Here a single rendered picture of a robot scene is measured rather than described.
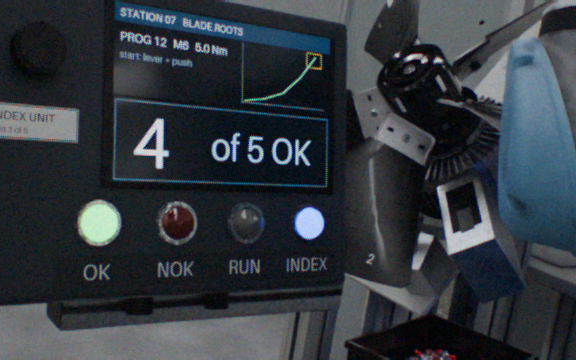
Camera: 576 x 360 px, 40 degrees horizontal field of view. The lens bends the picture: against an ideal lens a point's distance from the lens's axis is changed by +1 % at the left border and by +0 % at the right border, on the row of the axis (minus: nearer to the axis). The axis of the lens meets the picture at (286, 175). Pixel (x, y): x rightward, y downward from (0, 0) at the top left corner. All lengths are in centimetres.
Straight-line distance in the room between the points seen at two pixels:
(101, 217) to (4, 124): 7
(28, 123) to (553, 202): 28
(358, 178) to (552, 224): 78
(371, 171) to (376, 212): 7
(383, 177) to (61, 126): 81
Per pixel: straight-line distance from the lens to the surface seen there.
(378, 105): 135
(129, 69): 48
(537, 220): 44
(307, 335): 65
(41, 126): 46
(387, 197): 120
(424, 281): 129
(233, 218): 50
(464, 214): 122
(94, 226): 45
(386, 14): 159
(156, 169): 48
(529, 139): 42
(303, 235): 53
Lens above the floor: 124
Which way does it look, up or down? 10 degrees down
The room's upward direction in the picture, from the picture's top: 9 degrees clockwise
